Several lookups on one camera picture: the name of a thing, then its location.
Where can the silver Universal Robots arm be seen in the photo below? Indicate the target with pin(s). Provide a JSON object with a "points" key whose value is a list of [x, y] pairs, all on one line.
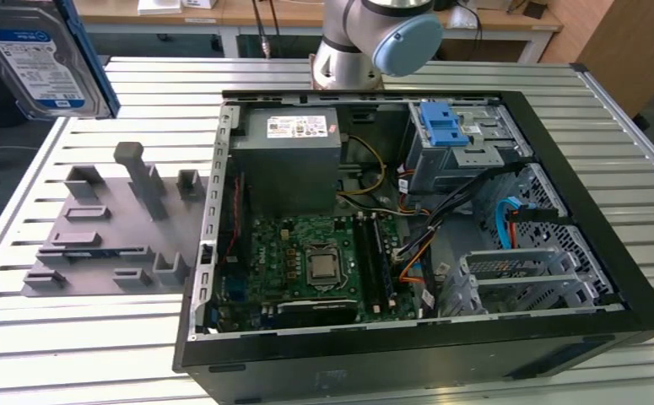
{"points": [[354, 42]]}

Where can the hard disk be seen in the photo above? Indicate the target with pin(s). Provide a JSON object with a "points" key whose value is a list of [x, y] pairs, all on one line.
{"points": [[39, 71]]}

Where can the small white labelled box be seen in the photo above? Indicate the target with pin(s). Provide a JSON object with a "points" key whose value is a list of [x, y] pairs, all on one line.
{"points": [[198, 3]]}

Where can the blue plastic drive latch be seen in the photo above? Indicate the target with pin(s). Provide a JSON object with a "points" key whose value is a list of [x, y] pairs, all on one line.
{"points": [[442, 126]]}

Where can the wooden cabinet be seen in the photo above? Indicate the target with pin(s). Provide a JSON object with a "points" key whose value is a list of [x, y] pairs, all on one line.
{"points": [[636, 50]]}

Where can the black PC case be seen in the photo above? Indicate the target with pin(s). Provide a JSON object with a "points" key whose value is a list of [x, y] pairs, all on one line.
{"points": [[361, 363]]}

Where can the green motherboard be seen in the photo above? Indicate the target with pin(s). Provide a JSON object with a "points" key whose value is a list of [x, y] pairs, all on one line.
{"points": [[270, 236]]}

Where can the grey parts rack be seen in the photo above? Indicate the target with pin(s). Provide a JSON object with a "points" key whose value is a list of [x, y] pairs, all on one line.
{"points": [[118, 236]]}

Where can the metal disk bay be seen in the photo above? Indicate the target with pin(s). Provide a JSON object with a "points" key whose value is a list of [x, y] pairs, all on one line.
{"points": [[529, 282]]}

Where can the black graphics card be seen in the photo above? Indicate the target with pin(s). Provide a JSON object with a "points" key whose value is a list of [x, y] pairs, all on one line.
{"points": [[315, 314]]}

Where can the metal optical drive cage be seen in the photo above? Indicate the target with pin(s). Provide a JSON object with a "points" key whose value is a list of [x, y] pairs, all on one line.
{"points": [[433, 169]]}

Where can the wooden desk white frame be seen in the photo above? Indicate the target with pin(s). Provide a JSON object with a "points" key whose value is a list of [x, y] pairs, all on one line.
{"points": [[501, 21], [130, 19]]}

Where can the grey power supply unit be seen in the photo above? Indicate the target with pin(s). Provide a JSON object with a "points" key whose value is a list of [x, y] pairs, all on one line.
{"points": [[287, 177]]}

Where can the white flat box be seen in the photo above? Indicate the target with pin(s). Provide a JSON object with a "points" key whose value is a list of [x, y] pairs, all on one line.
{"points": [[160, 6]]}

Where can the silver CPU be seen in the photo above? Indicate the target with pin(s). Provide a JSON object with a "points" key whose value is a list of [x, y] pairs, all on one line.
{"points": [[322, 268]]}

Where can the dark RAM stick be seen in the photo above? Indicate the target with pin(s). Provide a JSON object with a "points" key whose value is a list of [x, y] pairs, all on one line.
{"points": [[101, 254]]}

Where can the black RAM slot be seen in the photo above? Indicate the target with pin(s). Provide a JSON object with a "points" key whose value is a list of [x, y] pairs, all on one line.
{"points": [[366, 261]]}

